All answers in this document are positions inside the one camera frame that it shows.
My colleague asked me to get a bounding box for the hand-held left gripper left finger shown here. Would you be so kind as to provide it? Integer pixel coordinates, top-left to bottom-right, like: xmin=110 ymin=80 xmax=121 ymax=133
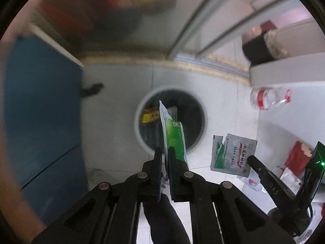
xmin=33 ymin=147 xmax=163 ymax=244

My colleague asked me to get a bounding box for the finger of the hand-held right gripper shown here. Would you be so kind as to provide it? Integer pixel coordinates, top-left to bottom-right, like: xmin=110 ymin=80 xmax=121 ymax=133
xmin=247 ymin=155 xmax=297 ymax=208

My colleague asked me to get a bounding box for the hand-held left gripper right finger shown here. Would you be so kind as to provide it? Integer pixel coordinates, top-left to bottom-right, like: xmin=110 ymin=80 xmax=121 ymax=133
xmin=168 ymin=147 xmax=295 ymax=244

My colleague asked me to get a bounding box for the white sachet with red label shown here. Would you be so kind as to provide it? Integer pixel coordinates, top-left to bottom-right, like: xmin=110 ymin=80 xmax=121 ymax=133
xmin=221 ymin=133 xmax=258 ymax=178

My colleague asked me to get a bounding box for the torn green and white sachet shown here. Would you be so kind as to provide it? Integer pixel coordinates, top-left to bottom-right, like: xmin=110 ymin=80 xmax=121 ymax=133
xmin=210 ymin=135 xmax=228 ymax=172

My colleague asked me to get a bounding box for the round white trash bin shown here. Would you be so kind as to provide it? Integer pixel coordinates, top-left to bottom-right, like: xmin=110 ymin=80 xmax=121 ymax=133
xmin=134 ymin=86 xmax=209 ymax=155

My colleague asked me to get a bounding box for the crumpled white wrapper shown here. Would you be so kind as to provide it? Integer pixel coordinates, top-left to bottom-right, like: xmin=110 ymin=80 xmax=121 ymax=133
xmin=279 ymin=166 xmax=304 ymax=192

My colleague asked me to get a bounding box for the small pink and white wrapper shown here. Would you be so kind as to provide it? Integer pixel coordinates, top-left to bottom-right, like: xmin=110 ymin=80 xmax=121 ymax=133
xmin=245 ymin=176 xmax=263 ymax=192

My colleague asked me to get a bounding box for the red snack packet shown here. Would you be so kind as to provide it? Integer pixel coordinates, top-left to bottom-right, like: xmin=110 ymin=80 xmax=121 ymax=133
xmin=284 ymin=141 xmax=314 ymax=176

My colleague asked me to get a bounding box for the yellow packet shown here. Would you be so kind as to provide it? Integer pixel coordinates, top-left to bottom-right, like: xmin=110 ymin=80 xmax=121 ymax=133
xmin=142 ymin=108 xmax=159 ymax=125

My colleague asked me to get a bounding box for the clear plastic bottle red label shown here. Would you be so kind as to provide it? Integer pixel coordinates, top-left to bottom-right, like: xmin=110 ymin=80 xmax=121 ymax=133
xmin=250 ymin=86 xmax=292 ymax=111

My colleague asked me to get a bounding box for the blue cabinet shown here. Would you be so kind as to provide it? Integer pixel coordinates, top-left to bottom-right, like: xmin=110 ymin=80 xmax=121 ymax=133
xmin=4 ymin=34 xmax=89 ymax=227

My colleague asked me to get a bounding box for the black container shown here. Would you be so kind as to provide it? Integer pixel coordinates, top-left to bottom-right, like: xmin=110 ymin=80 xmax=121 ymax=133
xmin=241 ymin=27 xmax=276 ymax=65

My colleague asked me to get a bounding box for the beige cloth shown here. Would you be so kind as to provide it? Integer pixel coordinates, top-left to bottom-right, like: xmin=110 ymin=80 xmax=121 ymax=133
xmin=263 ymin=30 xmax=290 ymax=60

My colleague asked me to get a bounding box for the dark red box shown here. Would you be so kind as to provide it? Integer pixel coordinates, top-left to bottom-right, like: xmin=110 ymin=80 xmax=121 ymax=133
xmin=260 ymin=20 xmax=279 ymax=32

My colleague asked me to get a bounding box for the red cloth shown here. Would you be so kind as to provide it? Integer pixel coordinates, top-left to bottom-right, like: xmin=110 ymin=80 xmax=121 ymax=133
xmin=42 ymin=0 xmax=120 ymax=32

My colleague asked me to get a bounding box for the aluminium sliding door frame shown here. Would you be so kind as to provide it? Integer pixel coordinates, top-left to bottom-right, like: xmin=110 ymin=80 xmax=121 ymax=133
xmin=167 ymin=0 xmax=301 ymax=59

